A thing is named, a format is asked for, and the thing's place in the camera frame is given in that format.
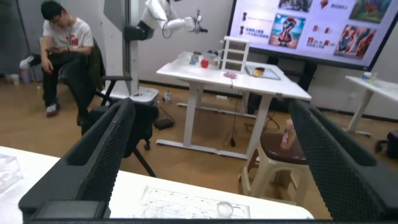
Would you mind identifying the white drawer organizer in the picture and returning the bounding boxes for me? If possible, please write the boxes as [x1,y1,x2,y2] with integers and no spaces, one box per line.
[219,35,251,75]

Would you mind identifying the clear acrylic test tube rack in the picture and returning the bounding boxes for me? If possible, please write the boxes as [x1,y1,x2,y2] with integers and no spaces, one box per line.
[0,154,24,197]
[136,185,251,220]

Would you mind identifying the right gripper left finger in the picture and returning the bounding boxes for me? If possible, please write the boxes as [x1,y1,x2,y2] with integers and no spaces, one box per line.
[17,98,136,219]

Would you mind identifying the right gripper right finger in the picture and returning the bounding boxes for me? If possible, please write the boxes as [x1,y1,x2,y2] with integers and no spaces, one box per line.
[288,98,398,220]

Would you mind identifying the seated person in white shirt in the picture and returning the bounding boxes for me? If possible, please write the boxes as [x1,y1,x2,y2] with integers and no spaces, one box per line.
[18,0,96,125]

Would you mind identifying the black chair with dark jacket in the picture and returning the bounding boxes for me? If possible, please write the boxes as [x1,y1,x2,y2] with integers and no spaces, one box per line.
[86,37,108,94]

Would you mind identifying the large wall display screen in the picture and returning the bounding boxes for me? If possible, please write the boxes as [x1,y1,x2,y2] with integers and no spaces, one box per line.
[228,0,398,72]

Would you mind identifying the white standing desk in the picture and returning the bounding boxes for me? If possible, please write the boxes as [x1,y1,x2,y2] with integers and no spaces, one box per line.
[345,75,398,138]

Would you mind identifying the black office chair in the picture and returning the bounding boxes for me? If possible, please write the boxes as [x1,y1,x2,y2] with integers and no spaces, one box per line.
[81,75,160,178]

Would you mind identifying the grey tray with food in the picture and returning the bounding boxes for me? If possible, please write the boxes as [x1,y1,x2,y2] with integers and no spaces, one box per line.
[244,64,282,81]

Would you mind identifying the black power adapter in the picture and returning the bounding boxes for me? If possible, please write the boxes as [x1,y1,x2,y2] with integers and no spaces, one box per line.
[154,118,175,131]

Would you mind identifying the brown topped beige stool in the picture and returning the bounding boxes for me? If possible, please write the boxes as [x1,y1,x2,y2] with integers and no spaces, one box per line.
[238,132,312,206]

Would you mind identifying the white humanoid robot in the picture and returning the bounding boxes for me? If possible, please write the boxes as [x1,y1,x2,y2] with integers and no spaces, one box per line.
[102,0,209,105]

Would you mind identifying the white double desk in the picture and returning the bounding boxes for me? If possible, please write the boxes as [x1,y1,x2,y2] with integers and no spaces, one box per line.
[155,51,313,160]

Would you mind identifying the pink stacked cups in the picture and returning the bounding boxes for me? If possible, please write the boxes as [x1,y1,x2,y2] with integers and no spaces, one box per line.
[19,67,31,85]

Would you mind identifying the pink drink cup with straw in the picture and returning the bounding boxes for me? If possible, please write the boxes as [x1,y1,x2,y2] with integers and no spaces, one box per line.
[279,119,297,151]

